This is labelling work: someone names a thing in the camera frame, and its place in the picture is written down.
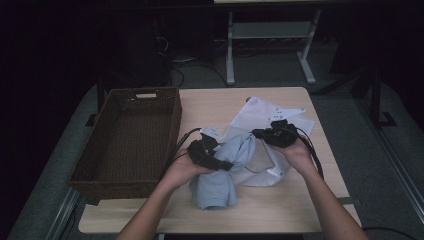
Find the white metal desk frame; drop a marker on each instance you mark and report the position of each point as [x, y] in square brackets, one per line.
[270, 30]

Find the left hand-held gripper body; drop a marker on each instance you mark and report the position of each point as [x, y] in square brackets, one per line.
[201, 153]

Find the black metal stand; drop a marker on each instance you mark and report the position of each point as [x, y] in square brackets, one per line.
[376, 100]

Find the light blue garment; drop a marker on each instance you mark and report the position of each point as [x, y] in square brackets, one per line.
[216, 186]

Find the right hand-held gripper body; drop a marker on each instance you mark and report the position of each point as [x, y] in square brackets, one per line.
[281, 133]

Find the person's right hand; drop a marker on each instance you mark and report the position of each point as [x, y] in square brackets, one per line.
[300, 156]

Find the aluminium floor rail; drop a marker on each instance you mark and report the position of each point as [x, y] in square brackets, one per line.
[393, 156]
[63, 213]

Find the brown woven basket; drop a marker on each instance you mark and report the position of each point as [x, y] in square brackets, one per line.
[126, 143]

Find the white mesh laundry bag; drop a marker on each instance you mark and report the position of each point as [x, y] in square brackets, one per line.
[260, 166]

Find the person's left hand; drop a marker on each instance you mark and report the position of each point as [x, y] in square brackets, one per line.
[183, 170]

